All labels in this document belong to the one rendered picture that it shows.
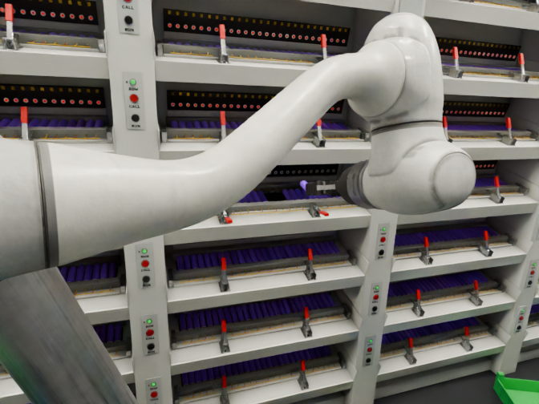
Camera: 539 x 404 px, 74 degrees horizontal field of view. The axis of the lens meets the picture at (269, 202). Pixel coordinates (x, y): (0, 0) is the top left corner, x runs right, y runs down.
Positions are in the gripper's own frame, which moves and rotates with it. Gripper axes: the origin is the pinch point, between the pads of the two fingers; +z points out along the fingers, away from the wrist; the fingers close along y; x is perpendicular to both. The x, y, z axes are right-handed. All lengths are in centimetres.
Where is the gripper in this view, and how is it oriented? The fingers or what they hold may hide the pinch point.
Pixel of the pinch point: (318, 188)
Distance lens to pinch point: 86.1
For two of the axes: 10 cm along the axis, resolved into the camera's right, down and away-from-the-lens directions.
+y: -9.5, 0.5, -3.0
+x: 0.5, 10.0, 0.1
